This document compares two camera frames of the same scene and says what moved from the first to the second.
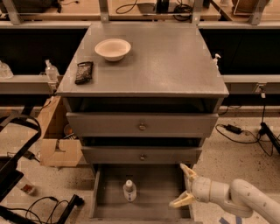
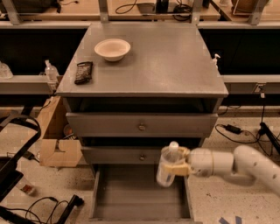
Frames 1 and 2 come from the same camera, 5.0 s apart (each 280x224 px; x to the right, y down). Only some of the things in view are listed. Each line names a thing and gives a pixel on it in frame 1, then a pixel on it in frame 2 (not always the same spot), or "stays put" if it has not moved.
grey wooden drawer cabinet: (143, 96) stays put
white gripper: (201, 189) to (200, 162)
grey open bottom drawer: (157, 185) stays put
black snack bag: (84, 73) stays put
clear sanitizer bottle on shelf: (52, 72) stays put
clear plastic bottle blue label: (129, 192) to (171, 155)
